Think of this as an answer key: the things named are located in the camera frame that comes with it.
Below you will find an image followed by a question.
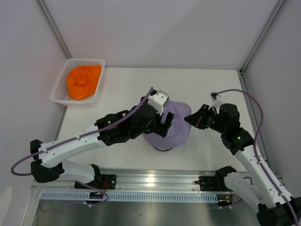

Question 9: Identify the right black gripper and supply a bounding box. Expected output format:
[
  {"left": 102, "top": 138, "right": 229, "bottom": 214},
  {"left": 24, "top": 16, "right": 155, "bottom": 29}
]
[{"left": 184, "top": 104, "right": 227, "bottom": 134}]

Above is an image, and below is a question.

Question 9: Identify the purple bucket hat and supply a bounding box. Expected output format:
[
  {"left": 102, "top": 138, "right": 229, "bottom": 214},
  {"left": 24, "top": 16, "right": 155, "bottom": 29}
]
[{"left": 143, "top": 100, "right": 191, "bottom": 149}]

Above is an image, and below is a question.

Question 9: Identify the black wire hat stand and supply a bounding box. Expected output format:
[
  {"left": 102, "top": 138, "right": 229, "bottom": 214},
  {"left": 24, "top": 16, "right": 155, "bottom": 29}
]
[{"left": 153, "top": 147, "right": 173, "bottom": 152}]

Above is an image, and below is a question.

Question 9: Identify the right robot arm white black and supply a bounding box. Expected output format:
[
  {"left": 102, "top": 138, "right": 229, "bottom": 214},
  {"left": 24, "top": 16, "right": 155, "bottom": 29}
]
[{"left": 185, "top": 104, "right": 301, "bottom": 226}]

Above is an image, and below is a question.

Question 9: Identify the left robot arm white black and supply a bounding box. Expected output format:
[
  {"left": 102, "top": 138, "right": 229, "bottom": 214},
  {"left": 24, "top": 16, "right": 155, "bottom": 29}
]
[{"left": 31, "top": 103, "right": 174, "bottom": 189}]

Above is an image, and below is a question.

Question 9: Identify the red hat in basket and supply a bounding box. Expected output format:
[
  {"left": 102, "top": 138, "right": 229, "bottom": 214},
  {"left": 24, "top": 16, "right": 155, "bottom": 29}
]
[{"left": 66, "top": 65, "right": 102, "bottom": 101}]

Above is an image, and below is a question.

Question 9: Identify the white plastic basket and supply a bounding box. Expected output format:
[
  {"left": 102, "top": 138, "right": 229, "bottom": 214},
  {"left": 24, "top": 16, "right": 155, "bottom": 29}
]
[{"left": 50, "top": 58, "right": 106, "bottom": 106}]

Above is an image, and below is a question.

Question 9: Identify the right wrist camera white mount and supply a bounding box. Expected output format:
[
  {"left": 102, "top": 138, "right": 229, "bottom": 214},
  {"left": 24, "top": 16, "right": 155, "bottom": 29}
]
[{"left": 210, "top": 92, "right": 222, "bottom": 109}]

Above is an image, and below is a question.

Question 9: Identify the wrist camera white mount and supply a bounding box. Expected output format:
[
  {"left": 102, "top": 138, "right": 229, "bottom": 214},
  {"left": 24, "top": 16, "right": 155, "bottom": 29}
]
[
  {"left": 210, "top": 92, "right": 222, "bottom": 109},
  {"left": 148, "top": 89, "right": 169, "bottom": 115}
]

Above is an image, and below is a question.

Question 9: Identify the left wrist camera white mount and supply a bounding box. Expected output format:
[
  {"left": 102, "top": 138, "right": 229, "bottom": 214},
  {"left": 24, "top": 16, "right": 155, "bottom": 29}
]
[{"left": 148, "top": 89, "right": 169, "bottom": 115}]

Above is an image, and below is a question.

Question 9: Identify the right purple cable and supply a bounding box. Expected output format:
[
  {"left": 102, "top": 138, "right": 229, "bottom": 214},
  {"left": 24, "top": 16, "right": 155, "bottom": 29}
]
[{"left": 218, "top": 89, "right": 299, "bottom": 226}]

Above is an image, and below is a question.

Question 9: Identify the purple cable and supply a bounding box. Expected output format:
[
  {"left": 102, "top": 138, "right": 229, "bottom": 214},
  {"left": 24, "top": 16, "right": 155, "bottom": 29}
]
[
  {"left": 218, "top": 89, "right": 299, "bottom": 226},
  {"left": 10, "top": 86, "right": 156, "bottom": 208}
]

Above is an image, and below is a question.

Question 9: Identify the aluminium rail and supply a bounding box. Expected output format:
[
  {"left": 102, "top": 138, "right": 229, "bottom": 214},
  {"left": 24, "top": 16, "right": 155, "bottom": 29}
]
[{"left": 31, "top": 165, "right": 216, "bottom": 193}]

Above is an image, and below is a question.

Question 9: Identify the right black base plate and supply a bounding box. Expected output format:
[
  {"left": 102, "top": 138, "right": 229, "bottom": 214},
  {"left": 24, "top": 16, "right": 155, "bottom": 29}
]
[{"left": 194, "top": 176, "right": 230, "bottom": 192}]

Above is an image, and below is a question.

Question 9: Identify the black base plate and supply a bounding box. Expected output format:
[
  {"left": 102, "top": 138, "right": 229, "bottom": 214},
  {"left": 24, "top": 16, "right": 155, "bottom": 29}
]
[
  {"left": 194, "top": 176, "right": 230, "bottom": 192},
  {"left": 74, "top": 174, "right": 117, "bottom": 190}
]

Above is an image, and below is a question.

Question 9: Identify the white slotted cable duct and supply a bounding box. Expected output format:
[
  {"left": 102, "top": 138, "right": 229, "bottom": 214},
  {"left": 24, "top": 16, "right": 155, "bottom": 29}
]
[{"left": 40, "top": 191, "right": 218, "bottom": 203}]

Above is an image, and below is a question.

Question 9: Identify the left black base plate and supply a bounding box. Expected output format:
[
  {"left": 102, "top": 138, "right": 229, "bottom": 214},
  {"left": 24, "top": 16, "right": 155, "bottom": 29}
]
[{"left": 74, "top": 174, "right": 117, "bottom": 190}]

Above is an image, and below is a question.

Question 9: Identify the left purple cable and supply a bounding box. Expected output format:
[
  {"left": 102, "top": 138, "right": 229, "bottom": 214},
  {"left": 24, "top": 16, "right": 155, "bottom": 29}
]
[{"left": 10, "top": 86, "right": 156, "bottom": 208}]

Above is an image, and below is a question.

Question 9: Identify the right aluminium corner post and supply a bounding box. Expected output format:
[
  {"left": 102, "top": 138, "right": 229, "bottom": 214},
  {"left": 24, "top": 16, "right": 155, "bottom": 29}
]
[{"left": 240, "top": 0, "right": 288, "bottom": 76}]

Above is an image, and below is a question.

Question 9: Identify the aluminium corner post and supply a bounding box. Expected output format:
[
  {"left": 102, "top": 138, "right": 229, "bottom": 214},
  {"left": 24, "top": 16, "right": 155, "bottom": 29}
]
[
  {"left": 240, "top": 0, "right": 288, "bottom": 76},
  {"left": 35, "top": 0, "right": 72, "bottom": 59}
]

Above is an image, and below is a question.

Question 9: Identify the left aluminium corner post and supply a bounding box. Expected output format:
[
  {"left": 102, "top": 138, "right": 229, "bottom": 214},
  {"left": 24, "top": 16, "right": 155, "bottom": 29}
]
[{"left": 35, "top": 0, "right": 72, "bottom": 59}]

